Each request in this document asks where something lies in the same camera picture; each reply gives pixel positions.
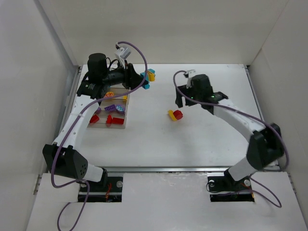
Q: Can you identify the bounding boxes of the yellow teal lego cluster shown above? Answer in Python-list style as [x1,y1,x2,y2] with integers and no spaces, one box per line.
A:
[140,69,155,90]

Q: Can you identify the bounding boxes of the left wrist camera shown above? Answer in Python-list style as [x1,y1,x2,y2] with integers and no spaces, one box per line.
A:
[115,46,131,68]

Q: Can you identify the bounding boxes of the red lego plate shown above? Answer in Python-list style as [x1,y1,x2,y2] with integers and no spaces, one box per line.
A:
[112,117,125,125]

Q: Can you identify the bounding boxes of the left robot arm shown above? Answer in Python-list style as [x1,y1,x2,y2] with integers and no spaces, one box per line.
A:
[42,53,146,185]

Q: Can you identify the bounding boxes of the purple paw lego brick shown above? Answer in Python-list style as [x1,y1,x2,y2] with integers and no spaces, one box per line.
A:
[115,104,126,113]

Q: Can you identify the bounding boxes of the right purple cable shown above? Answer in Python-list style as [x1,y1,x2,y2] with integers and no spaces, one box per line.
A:
[173,70,288,208]

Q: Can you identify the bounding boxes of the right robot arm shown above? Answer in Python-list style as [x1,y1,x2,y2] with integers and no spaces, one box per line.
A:
[175,70,287,185]

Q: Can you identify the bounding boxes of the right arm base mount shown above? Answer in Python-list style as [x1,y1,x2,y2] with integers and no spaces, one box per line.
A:
[206,176,255,202]

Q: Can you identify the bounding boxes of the yellow tall lego brick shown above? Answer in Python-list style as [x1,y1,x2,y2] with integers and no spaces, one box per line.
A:
[168,110,177,121]

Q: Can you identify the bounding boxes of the red angled lego brick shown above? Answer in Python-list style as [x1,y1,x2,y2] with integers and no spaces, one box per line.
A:
[90,115,100,124]

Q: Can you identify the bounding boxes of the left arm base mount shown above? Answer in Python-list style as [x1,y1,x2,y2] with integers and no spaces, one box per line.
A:
[87,175,123,203]

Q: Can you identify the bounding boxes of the red curved lego brick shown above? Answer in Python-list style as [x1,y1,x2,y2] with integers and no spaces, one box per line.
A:
[105,115,113,127]

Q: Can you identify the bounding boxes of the red flower lego brick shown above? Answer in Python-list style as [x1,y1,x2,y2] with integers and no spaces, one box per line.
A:
[173,110,183,120]

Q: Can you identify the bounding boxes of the yellow curved lego brick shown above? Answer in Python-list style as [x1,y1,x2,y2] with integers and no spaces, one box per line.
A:
[104,91,115,98]

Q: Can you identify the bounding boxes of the clear bin nearest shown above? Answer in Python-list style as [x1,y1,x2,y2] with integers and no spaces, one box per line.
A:
[88,114,126,129]

